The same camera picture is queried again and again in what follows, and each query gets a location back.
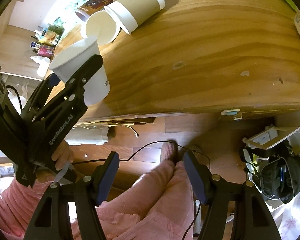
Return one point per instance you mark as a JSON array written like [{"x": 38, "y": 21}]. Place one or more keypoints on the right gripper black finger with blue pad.
[{"x": 39, "y": 97}]

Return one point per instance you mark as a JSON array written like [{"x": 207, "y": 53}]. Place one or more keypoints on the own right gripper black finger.
[
  {"x": 252, "y": 218},
  {"x": 51, "y": 219}
]

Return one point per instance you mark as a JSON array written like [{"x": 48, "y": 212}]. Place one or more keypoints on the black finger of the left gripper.
[{"x": 70, "y": 100}]

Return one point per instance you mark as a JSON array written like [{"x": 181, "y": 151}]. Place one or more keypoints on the white paper cup leaf print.
[{"x": 83, "y": 63}]

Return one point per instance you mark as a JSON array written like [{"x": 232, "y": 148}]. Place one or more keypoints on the pink sleeve left forearm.
[{"x": 17, "y": 205}]

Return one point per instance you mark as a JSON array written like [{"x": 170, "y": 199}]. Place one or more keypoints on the white paper cup brown patch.
[{"x": 101, "y": 25}]

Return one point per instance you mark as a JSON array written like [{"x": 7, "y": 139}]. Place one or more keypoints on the dark red printed cup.
[{"x": 90, "y": 7}]

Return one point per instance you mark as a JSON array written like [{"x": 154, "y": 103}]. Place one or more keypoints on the brown sleeve paper cup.
[{"x": 130, "y": 14}]

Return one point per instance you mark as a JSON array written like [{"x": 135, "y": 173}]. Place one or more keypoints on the person's left hand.
[{"x": 61, "y": 156}]

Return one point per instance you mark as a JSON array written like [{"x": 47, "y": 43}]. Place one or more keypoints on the black bag on rack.
[{"x": 275, "y": 172}]

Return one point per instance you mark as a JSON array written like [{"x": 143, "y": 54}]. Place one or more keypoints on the person's pink trouser legs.
[{"x": 159, "y": 205}]

